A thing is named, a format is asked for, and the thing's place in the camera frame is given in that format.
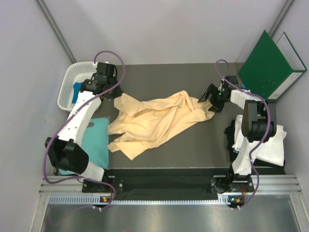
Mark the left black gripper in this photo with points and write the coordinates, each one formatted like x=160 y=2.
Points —
x=117 y=93

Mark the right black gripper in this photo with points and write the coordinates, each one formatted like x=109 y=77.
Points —
x=217 y=108

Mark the peach yellow t shirt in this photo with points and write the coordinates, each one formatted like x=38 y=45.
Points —
x=143 y=125

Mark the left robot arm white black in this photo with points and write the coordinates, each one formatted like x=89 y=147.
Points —
x=87 y=103

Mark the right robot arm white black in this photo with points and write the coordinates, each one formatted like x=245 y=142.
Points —
x=258 y=124

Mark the blue crumpled t shirt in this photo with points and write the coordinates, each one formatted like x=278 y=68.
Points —
x=76 y=90

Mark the white plastic basket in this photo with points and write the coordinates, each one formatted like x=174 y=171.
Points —
x=75 y=73

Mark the teal cutting board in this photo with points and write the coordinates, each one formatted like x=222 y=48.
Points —
x=87 y=148

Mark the white folded t shirt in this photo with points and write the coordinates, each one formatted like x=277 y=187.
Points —
x=271 y=152

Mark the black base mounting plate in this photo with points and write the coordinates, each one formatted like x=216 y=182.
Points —
x=167 y=184

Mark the green ring binder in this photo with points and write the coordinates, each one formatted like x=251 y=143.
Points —
x=272 y=67

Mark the aluminium frame rail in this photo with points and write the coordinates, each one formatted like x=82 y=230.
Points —
x=74 y=192

